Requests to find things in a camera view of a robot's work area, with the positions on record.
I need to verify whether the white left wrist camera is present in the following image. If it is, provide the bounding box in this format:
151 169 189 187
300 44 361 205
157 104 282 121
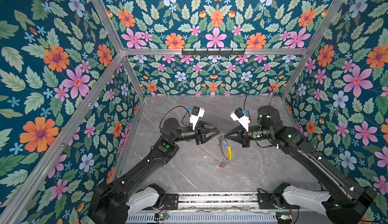
189 106 205 130

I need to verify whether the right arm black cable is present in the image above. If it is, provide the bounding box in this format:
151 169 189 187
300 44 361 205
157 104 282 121
243 82 276 111

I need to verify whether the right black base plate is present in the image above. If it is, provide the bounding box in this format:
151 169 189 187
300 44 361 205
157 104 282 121
257 192 299 210

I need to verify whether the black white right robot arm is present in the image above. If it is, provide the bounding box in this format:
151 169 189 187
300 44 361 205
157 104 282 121
224 105 377 224

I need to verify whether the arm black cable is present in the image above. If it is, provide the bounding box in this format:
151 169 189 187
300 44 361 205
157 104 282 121
243 82 276 111
160 105 192 131

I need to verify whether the black hook rail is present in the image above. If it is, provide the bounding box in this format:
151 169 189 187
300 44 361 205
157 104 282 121
181 48 246 57

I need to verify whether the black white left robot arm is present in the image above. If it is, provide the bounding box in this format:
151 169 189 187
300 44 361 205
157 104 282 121
87 118 220 224

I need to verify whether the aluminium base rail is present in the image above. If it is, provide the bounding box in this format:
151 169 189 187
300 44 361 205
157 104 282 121
93 191 334 213

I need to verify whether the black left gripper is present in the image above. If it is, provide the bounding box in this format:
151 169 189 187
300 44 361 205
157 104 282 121
172 119 220 146

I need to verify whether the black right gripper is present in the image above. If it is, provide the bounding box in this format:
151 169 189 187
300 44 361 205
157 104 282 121
223 124 272 148

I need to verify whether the red-capped key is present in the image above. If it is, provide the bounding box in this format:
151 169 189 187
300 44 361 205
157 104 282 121
219 161 226 168

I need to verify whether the large keyring with yellow sleeve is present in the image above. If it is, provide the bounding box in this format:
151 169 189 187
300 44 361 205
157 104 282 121
217 134 232 160

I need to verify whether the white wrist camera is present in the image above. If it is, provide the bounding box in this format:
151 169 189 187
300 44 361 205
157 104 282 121
230 107 251 131
189 106 205 130

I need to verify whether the white vented cable duct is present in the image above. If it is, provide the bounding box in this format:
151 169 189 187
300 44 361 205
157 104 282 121
126 212 278 224

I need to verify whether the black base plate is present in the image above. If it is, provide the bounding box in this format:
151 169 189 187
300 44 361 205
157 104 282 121
257 192 299 210
137 193 179 211

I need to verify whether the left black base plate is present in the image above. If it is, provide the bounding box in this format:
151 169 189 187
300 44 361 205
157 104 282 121
137 193 179 211

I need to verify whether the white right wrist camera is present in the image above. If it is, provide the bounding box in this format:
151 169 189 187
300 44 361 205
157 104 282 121
230 107 251 131

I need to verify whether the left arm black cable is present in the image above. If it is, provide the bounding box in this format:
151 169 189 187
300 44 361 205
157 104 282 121
160 105 192 131

